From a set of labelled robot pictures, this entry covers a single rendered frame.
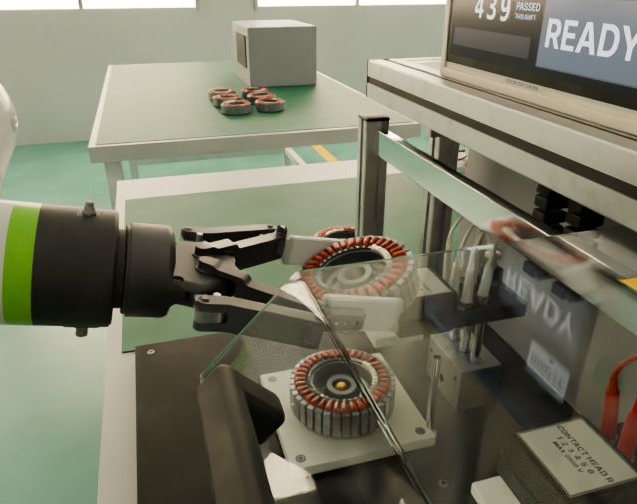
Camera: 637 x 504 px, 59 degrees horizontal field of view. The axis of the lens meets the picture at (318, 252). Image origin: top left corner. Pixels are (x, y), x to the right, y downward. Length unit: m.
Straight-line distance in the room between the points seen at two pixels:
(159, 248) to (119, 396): 0.34
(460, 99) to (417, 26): 4.98
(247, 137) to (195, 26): 3.16
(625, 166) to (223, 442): 0.28
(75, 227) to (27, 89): 4.65
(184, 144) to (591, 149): 1.56
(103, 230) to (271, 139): 1.48
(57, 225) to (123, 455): 0.31
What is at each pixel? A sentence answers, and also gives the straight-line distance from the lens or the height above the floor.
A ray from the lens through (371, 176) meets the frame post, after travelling 0.72.
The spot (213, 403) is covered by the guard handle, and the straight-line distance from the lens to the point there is 0.23.
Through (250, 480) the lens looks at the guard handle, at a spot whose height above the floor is 1.06.
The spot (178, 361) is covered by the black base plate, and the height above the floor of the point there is 0.77.
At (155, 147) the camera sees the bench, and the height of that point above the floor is 0.73.
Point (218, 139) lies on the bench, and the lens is 1.86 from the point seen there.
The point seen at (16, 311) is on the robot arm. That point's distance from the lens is 0.45.
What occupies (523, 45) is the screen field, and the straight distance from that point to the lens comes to 0.51.
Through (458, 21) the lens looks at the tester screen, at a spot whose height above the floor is 1.17.
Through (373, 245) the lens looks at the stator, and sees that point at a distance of 0.53.
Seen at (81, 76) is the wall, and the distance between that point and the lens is 5.01.
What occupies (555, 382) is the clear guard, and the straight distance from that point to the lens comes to 0.24.
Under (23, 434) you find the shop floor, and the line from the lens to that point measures 1.94.
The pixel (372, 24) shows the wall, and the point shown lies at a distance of 5.33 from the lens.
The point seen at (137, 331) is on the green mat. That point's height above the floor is 0.75.
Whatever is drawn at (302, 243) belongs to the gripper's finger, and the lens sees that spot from 0.55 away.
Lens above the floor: 1.20
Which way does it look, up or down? 26 degrees down
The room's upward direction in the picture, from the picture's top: straight up
